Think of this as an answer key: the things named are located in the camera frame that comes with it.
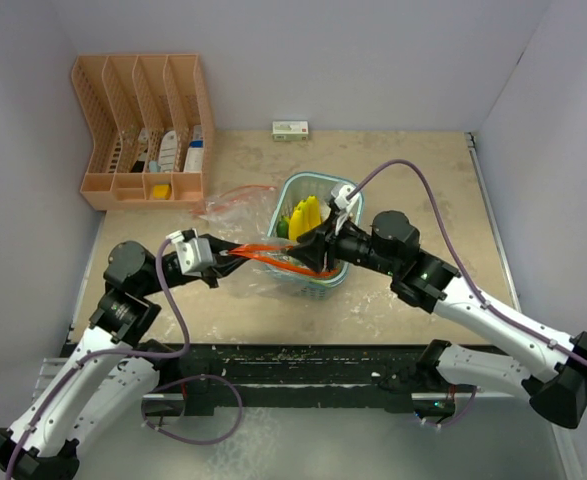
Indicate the yellow banana bunch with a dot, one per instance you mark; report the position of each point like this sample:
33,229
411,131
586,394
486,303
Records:
305,217

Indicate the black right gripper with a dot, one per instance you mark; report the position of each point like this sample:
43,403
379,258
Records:
314,244

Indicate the green cucumber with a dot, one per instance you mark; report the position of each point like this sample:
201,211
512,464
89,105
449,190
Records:
282,228

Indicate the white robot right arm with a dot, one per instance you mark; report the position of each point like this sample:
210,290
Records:
536,363

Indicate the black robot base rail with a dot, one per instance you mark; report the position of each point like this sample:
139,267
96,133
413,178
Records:
288,376

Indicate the white bottle in organizer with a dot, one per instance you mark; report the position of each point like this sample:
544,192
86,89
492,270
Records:
168,152

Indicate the clear zip bag orange zipper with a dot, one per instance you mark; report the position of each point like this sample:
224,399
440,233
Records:
252,277

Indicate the light blue plastic basket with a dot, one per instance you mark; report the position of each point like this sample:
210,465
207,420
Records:
298,187

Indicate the white blue box in organizer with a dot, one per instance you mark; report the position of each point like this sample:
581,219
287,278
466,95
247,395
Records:
195,152

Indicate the yellow block in organizer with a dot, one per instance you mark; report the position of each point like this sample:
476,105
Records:
161,192

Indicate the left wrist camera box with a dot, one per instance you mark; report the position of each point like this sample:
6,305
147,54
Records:
194,253

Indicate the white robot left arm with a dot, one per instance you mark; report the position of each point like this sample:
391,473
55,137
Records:
111,367

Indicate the small green white box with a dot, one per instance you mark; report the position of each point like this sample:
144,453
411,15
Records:
290,131

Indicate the pink plastic file organizer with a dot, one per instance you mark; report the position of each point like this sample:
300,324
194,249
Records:
129,102

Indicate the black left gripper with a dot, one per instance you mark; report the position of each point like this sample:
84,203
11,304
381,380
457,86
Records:
222,262

